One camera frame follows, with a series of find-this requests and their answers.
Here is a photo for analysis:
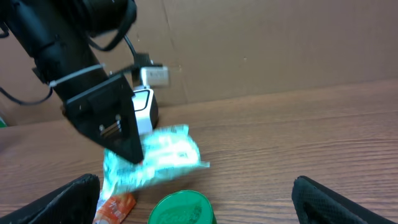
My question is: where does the teal white snack packet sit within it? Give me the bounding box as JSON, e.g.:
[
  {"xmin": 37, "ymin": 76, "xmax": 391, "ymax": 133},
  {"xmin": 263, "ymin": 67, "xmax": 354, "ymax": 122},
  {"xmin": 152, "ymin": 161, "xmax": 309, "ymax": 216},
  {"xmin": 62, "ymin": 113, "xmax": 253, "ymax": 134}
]
[{"xmin": 100, "ymin": 124, "xmax": 210, "ymax": 200}]

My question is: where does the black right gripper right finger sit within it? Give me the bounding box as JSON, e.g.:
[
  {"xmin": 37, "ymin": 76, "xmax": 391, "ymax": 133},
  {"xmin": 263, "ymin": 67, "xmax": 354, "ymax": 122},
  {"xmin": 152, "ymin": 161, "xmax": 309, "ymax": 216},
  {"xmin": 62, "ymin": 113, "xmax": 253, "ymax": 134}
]
[{"xmin": 292, "ymin": 175, "xmax": 394, "ymax": 224}]

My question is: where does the orange white small packet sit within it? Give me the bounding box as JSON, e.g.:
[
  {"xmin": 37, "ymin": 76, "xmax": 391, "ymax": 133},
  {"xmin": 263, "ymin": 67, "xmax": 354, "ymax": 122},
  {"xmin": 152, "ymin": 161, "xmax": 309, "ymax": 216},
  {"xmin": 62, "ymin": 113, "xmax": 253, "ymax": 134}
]
[{"xmin": 93, "ymin": 192, "xmax": 136, "ymax": 224}]

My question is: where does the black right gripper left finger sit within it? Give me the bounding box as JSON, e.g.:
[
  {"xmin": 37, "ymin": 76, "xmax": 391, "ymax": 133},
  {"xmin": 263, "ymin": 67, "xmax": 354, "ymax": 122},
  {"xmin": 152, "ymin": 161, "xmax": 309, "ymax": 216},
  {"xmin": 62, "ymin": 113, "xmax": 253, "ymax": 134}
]
[{"xmin": 1, "ymin": 174, "xmax": 100, "ymax": 224}]

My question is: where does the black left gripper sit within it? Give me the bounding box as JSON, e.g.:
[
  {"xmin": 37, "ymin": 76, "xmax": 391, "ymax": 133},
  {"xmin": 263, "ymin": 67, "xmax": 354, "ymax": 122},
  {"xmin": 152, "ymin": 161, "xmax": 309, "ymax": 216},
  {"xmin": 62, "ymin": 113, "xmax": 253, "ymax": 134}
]
[{"xmin": 64, "ymin": 75, "xmax": 144, "ymax": 164}]

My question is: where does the white barcode scanner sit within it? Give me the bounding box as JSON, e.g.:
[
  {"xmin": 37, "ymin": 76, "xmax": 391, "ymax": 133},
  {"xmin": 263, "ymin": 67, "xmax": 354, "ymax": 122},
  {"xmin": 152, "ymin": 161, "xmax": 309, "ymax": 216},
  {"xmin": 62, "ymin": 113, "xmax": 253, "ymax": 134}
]
[{"xmin": 132, "ymin": 88, "xmax": 159, "ymax": 135}]

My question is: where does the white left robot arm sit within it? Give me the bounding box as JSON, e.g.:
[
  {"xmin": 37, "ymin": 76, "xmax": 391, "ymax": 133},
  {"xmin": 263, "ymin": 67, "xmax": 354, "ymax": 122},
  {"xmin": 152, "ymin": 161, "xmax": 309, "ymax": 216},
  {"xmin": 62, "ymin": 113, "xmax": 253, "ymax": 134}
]
[{"xmin": 1, "ymin": 0, "xmax": 144, "ymax": 164}]

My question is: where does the green lid jar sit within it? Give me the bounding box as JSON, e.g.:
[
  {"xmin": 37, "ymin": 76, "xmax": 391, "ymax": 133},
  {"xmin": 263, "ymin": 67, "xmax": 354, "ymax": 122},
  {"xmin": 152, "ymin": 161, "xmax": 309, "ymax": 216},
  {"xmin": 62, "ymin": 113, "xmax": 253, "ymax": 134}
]
[{"xmin": 147, "ymin": 190, "xmax": 217, "ymax": 224}]

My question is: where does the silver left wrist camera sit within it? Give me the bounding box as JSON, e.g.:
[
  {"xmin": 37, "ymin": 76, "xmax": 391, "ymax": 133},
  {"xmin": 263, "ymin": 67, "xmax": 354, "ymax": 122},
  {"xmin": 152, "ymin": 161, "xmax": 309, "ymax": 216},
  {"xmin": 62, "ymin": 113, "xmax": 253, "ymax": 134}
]
[{"xmin": 140, "ymin": 67, "xmax": 170, "ymax": 88}]

